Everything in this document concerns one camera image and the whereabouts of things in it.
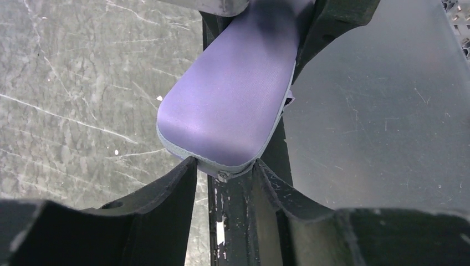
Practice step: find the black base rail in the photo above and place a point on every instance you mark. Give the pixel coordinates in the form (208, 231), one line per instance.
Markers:
(232, 223)

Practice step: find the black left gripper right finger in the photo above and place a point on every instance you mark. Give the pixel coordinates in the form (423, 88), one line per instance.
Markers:
(295, 230)

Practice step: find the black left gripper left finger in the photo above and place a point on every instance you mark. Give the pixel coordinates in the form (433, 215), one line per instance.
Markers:
(147, 227)

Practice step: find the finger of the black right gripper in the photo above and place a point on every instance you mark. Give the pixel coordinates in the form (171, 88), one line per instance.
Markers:
(321, 22)
(223, 8)

